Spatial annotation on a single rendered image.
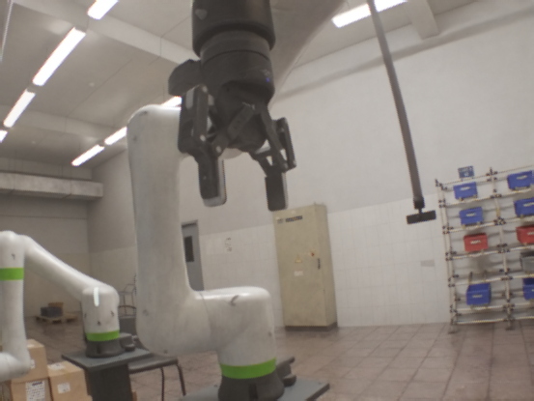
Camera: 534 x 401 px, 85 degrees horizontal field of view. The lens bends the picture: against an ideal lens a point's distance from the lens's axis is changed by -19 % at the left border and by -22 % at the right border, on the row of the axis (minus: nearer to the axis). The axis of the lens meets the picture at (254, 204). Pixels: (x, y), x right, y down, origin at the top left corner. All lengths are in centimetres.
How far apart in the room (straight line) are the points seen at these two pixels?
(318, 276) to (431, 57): 374
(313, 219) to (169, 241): 478
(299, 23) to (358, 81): 545
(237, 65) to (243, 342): 54
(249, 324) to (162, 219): 27
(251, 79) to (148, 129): 42
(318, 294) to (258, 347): 473
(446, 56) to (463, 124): 107
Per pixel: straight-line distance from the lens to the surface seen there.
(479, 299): 463
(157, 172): 71
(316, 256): 541
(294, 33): 54
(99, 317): 130
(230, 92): 34
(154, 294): 69
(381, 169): 546
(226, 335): 72
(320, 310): 549
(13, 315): 140
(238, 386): 77
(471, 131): 530
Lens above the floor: 123
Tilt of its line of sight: 9 degrees up
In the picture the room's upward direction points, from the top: 6 degrees counter-clockwise
